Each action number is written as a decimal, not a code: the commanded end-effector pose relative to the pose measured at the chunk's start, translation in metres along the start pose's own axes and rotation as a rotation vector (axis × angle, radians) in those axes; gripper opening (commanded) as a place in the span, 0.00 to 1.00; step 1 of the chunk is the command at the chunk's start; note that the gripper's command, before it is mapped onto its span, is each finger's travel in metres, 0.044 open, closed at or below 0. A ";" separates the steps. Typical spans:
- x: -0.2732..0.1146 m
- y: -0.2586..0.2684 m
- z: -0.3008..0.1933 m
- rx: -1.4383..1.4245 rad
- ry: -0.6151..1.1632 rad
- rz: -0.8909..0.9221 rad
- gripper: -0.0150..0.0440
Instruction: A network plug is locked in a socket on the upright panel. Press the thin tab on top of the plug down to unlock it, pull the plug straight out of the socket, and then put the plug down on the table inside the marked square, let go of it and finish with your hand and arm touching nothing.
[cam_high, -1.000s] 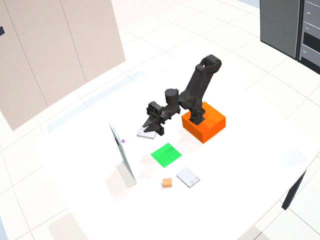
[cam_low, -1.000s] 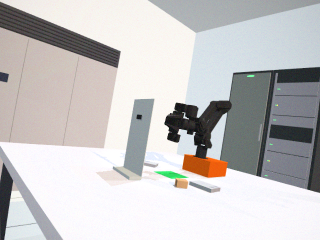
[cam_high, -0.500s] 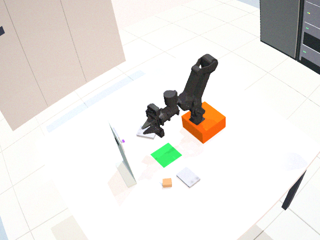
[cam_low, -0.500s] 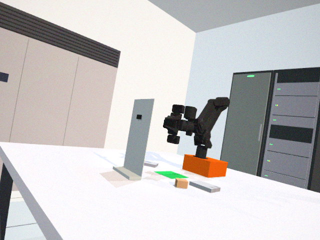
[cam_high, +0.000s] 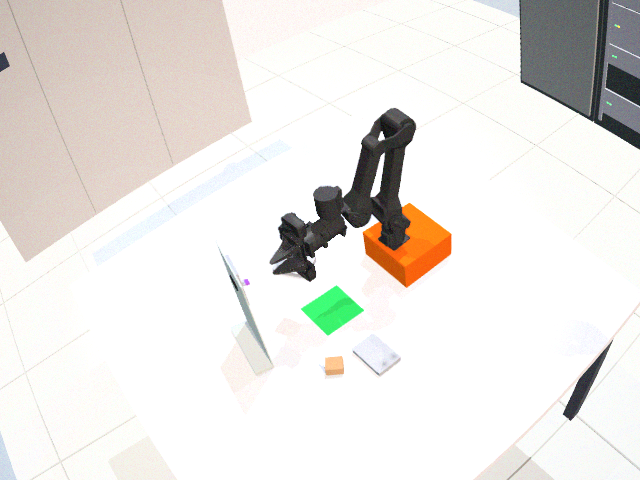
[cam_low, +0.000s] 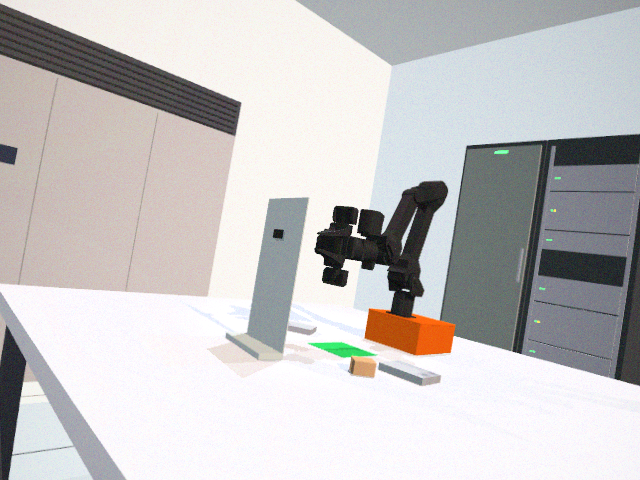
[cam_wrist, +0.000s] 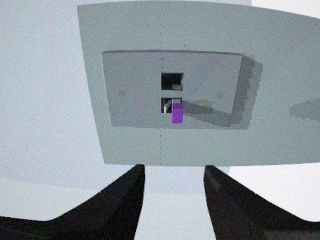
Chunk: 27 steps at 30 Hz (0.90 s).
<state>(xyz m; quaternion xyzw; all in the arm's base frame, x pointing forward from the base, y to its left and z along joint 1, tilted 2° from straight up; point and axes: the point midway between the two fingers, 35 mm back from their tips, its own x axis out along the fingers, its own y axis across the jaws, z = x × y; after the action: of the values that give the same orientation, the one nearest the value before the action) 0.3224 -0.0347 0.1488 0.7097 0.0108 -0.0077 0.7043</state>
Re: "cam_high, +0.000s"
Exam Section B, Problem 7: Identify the green square zone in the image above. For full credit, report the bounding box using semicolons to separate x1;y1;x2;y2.
301;285;364;336

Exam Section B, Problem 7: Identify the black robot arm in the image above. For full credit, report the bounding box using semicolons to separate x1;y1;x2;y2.
313;107;417;251

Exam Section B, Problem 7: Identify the white flat rectangular block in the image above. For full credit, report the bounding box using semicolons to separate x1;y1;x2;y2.
352;333;401;377
272;256;317;278

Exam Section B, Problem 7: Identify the grey panel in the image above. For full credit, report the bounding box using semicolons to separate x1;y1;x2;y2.
215;240;274;376

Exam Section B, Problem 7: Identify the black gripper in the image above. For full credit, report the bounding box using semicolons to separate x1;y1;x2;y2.
268;213;331;283

